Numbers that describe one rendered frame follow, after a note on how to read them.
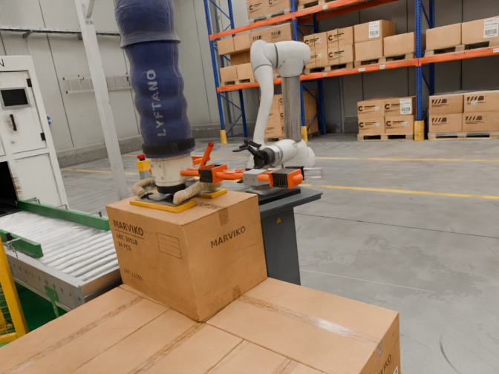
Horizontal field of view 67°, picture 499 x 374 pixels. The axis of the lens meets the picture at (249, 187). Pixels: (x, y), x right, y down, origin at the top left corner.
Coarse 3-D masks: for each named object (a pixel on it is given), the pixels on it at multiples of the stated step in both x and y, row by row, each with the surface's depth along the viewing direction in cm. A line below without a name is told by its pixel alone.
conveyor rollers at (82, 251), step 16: (0, 224) 316; (16, 224) 309; (32, 224) 308; (48, 224) 301; (64, 224) 294; (80, 224) 287; (48, 240) 259; (64, 240) 258; (80, 240) 250; (96, 240) 248; (112, 240) 246; (32, 256) 234; (48, 256) 233; (64, 256) 231; (80, 256) 223; (96, 256) 220; (112, 256) 218; (80, 272) 203; (96, 272) 200
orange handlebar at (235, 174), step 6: (192, 156) 193; (198, 156) 190; (198, 162) 180; (150, 168) 172; (192, 168) 159; (234, 168) 145; (180, 174) 158; (186, 174) 155; (192, 174) 153; (198, 174) 150; (216, 174) 144; (222, 174) 142; (228, 174) 140; (234, 174) 138; (240, 174) 136; (264, 174) 134; (300, 174) 124; (264, 180) 129; (294, 180) 122; (300, 180) 123
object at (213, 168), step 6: (198, 168) 148; (204, 168) 150; (210, 168) 150; (216, 168) 144; (222, 168) 147; (204, 174) 147; (210, 174) 144; (204, 180) 146; (210, 180) 144; (216, 180) 145; (222, 180) 147
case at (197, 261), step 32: (128, 224) 162; (160, 224) 144; (192, 224) 136; (224, 224) 148; (256, 224) 162; (128, 256) 171; (160, 256) 150; (192, 256) 138; (224, 256) 149; (256, 256) 163; (160, 288) 158; (192, 288) 140; (224, 288) 151
